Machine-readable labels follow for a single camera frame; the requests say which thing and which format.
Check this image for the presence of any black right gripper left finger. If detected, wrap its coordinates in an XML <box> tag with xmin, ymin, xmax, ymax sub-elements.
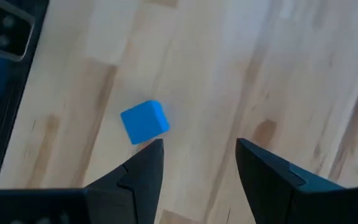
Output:
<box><xmin>84</xmin><ymin>139</ymin><xmax>165</xmax><ymax>224</ymax></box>

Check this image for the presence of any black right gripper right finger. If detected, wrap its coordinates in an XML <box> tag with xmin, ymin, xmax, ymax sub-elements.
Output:
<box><xmin>235</xmin><ymin>138</ymin><xmax>358</xmax><ymax>224</ymax></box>

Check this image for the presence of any blue cube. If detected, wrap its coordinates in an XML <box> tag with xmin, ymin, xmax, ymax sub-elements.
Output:
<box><xmin>119</xmin><ymin>99</ymin><xmax>171</xmax><ymax>146</ymax></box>

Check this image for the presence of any black aluminium table frame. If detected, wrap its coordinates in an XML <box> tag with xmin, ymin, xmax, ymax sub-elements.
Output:
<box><xmin>0</xmin><ymin>0</ymin><xmax>51</xmax><ymax>190</ymax></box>

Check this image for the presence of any silver-framed depth camera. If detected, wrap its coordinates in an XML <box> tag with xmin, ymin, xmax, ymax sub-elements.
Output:
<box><xmin>0</xmin><ymin>0</ymin><xmax>36</xmax><ymax>62</ymax></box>

